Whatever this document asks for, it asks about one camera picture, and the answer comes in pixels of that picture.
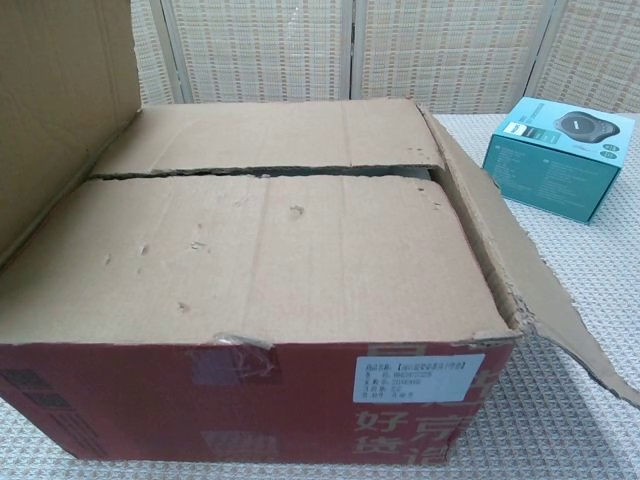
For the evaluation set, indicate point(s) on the red cardboard shipping box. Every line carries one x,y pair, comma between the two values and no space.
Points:
250,250

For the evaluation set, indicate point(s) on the teal speaker product box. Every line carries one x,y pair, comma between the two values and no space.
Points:
545,175

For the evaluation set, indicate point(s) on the woven folding screen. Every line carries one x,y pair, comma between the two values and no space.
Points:
300,50

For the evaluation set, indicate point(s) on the beige woven tablecloth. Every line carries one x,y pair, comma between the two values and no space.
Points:
550,440

